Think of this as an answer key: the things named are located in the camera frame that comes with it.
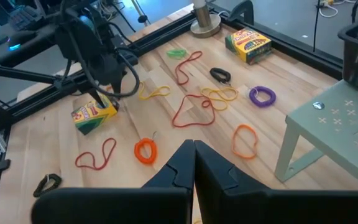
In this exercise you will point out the red rubber band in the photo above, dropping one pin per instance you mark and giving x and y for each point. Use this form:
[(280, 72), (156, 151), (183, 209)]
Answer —
[(99, 169), (176, 73), (194, 125)]

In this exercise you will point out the green spiral wrist coil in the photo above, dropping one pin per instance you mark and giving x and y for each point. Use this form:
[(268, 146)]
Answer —
[(176, 53)]

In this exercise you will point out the black keyboard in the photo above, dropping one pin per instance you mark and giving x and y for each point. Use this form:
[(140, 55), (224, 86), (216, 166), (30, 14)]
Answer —
[(26, 17)]

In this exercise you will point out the orange spiral wrist coil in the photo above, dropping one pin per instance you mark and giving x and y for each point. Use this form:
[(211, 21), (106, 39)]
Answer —
[(137, 151)]

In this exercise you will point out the black knob on thin stand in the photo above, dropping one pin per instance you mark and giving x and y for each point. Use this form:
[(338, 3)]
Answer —
[(143, 19)]

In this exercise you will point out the black spiral wrist coil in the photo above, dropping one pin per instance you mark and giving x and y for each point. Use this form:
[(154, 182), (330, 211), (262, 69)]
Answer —
[(219, 74), (39, 189)]

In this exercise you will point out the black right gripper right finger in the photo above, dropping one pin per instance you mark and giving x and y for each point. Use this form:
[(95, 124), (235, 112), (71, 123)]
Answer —
[(275, 208)]

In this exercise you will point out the white bulb table lamp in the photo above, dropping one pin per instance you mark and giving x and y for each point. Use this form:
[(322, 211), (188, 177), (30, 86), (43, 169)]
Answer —
[(205, 28)]

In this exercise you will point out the green perforated metal shelf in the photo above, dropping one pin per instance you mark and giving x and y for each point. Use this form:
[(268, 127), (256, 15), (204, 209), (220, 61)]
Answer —
[(337, 130)]

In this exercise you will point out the purple spiral wrist coil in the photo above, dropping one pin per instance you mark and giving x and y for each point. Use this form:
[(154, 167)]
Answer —
[(252, 97)]

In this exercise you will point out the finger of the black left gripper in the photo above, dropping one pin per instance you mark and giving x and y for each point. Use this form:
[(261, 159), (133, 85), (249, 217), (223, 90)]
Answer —
[(96, 95), (117, 82)]

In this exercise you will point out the yellow crayon box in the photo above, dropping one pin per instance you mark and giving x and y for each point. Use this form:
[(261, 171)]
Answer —
[(250, 45), (89, 119)]

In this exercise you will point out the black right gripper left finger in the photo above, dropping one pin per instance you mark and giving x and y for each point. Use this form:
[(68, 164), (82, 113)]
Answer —
[(120, 208)]

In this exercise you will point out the yellow rubber band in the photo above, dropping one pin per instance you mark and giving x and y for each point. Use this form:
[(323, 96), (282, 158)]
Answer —
[(154, 93), (211, 90)]

